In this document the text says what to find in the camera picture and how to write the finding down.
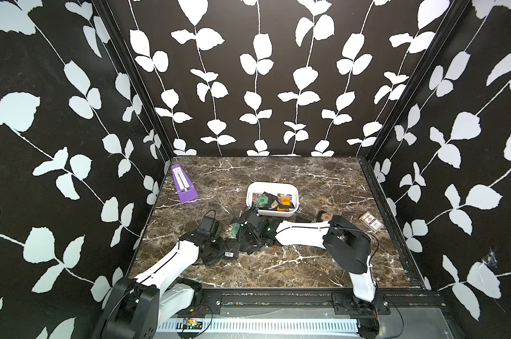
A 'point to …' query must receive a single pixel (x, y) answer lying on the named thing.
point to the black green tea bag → (261, 200)
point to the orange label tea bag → (284, 199)
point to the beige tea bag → (327, 216)
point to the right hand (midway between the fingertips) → (233, 235)
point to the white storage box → (285, 188)
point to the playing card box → (370, 222)
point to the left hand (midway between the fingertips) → (228, 248)
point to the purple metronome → (186, 189)
